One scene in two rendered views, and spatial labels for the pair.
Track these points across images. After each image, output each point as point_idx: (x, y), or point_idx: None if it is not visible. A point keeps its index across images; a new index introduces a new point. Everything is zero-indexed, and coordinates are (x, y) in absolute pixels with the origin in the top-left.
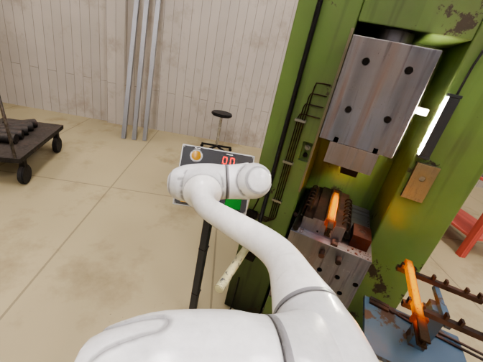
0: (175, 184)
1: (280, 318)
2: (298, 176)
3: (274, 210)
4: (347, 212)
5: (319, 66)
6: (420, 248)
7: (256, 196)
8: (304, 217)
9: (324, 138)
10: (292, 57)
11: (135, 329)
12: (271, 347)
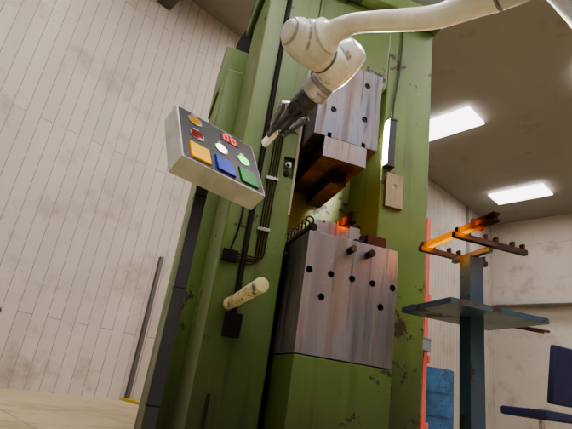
0: (305, 20)
1: None
2: (285, 196)
3: (262, 243)
4: None
5: (288, 89)
6: (415, 261)
7: (360, 60)
8: (315, 221)
9: (319, 133)
10: (262, 78)
11: None
12: None
